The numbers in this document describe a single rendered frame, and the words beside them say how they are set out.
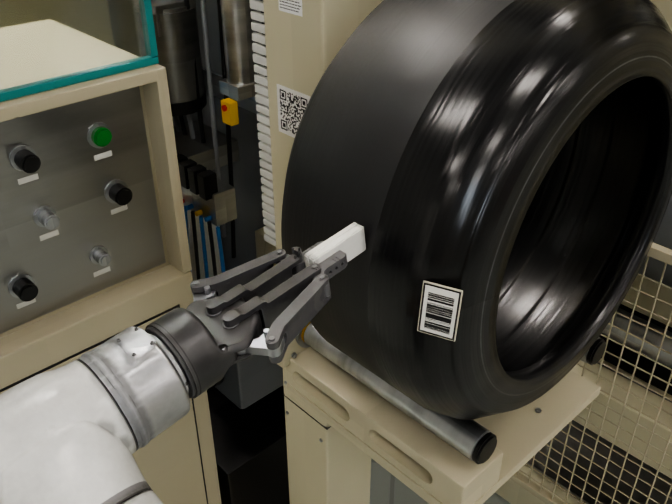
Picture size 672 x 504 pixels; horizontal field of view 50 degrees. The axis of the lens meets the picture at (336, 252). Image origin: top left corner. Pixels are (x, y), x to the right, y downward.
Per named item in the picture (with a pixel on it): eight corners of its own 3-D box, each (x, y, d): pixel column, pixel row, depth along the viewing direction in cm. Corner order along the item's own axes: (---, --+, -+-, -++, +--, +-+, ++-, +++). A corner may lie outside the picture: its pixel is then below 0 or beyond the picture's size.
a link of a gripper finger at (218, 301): (221, 342, 66) (211, 335, 67) (309, 280, 71) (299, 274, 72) (212, 311, 63) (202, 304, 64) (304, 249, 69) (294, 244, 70)
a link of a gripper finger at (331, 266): (301, 274, 68) (322, 287, 66) (339, 249, 71) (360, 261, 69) (303, 286, 69) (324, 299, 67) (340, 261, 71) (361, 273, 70)
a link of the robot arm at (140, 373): (63, 339, 59) (126, 301, 61) (97, 411, 64) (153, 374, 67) (118, 396, 53) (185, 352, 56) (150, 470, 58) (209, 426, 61)
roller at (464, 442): (314, 310, 113) (322, 326, 116) (294, 330, 112) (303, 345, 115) (496, 429, 92) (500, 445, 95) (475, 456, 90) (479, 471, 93)
